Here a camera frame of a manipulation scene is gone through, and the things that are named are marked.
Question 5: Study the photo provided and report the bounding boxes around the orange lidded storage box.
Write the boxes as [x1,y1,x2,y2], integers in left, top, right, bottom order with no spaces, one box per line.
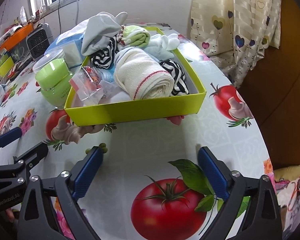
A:
[0,23,33,63]

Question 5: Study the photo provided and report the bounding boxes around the cream towel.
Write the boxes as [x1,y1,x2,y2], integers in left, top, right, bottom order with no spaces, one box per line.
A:
[114,47,174,100]

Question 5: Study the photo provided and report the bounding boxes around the green gift boxes stack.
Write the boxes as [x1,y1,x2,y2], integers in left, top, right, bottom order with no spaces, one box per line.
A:
[0,54,14,77]

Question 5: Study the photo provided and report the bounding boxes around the dark jar clear lid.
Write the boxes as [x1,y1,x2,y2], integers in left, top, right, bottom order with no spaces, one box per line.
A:
[32,48,65,74]

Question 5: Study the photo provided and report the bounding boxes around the brown wooden cabinet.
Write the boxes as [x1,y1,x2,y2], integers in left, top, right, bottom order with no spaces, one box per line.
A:
[239,0,300,169]

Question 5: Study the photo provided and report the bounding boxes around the white bunny sock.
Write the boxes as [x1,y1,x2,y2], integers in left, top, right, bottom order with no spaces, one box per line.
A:
[143,34,180,61]

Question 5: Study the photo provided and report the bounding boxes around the grey sock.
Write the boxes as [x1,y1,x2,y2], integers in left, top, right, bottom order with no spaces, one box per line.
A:
[81,11,128,56]

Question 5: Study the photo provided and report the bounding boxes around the green plastic jar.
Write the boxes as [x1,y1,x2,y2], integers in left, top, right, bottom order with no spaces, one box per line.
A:
[35,59,73,109]

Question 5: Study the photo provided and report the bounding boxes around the blue tissue pack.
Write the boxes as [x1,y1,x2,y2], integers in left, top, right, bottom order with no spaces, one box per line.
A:
[44,19,89,69]

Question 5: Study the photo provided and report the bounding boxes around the grey space heater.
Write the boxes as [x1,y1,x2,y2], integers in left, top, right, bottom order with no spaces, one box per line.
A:
[26,23,53,61]

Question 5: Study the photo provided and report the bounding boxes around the lime green cardboard box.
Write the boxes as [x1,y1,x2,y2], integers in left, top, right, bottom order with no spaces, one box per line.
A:
[64,26,207,127]

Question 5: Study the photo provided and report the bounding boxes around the green white cloth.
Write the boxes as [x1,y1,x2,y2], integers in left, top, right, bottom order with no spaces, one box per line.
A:
[116,25,151,50]

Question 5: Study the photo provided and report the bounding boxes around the red snack packet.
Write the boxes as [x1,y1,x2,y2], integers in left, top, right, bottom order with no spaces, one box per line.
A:
[69,66,104,106]

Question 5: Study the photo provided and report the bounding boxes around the small black white striped sock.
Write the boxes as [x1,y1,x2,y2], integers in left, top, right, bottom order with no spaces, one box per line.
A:
[90,38,119,69]

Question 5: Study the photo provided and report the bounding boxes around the large black white striped roll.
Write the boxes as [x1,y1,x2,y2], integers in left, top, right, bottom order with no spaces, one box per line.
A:
[159,59,189,96]

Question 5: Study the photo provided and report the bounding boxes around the heart pattern curtain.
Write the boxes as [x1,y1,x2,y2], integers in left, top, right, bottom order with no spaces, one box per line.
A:
[190,0,282,87]

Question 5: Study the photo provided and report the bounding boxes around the blue face mask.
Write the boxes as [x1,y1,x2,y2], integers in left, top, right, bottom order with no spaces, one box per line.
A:
[99,68,114,83]

